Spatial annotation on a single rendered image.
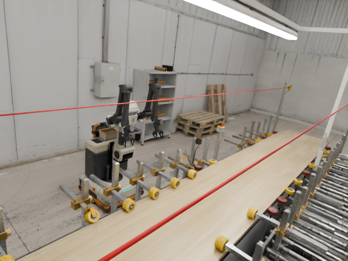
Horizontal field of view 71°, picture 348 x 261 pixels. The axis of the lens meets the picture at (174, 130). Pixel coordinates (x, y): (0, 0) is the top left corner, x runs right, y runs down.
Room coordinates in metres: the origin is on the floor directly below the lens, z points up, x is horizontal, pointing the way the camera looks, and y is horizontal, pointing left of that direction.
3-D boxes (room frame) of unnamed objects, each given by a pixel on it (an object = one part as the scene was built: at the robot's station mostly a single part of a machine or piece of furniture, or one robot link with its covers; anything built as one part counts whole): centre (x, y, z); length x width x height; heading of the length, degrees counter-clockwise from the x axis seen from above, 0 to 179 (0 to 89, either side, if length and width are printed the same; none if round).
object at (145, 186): (1.80, 0.28, 0.95); 0.50 x 0.04 x 0.04; 51
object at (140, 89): (5.29, 0.52, 0.78); 0.90 x 0.45 x 1.55; 141
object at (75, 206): (1.42, 0.57, 0.95); 0.14 x 0.06 x 0.05; 141
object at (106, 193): (1.61, 0.41, 0.95); 0.14 x 0.06 x 0.05; 141
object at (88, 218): (1.30, 0.46, 0.93); 0.09 x 0.08 x 0.09; 51
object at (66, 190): (1.46, 0.65, 0.95); 0.36 x 0.03 x 0.03; 51
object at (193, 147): (2.40, -0.23, 0.93); 0.04 x 0.04 x 0.48; 51
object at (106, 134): (2.98, 0.84, 0.87); 0.23 x 0.15 x 0.11; 142
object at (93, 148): (2.96, 0.82, 0.59); 0.55 x 0.34 x 0.83; 142
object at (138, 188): (1.82, 0.24, 0.86); 0.04 x 0.04 x 0.48; 51
